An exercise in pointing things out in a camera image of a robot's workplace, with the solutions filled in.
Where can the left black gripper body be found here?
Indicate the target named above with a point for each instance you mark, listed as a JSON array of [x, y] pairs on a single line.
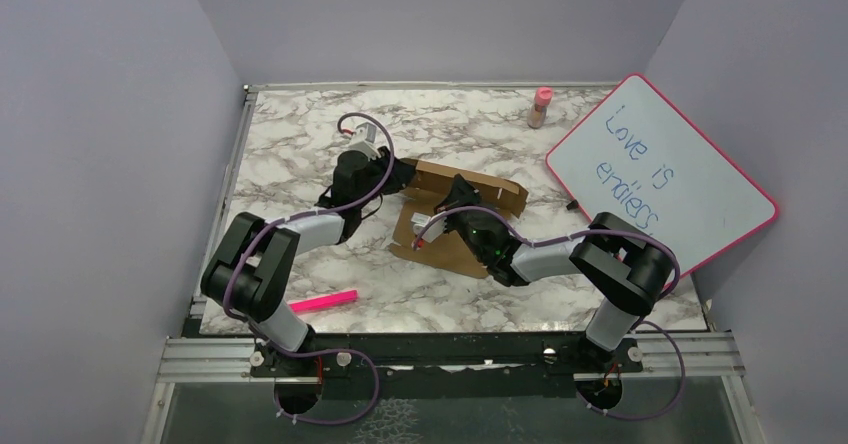
[[377, 167]]

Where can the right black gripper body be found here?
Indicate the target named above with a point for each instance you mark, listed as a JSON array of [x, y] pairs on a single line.
[[458, 222]]

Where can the brown cardboard box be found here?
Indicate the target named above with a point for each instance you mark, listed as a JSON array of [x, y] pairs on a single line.
[[440, 224]]

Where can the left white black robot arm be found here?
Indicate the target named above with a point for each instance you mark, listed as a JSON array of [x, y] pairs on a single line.
[[249, 270]]

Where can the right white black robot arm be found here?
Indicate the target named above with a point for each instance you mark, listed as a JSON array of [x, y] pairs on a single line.
[[631, 269]]

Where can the pink-capped small bottle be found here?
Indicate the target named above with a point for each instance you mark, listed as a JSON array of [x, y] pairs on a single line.
[[538, 112]]

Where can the pink rectangular stick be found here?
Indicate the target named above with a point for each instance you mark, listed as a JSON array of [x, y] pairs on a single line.
[[324, 302]]

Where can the pink-framed whiteboard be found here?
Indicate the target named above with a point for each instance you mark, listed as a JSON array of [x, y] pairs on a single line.
[[636, 155]]

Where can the aluminium front frame rail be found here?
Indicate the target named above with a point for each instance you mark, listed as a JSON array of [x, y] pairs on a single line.
[[659, 387]]

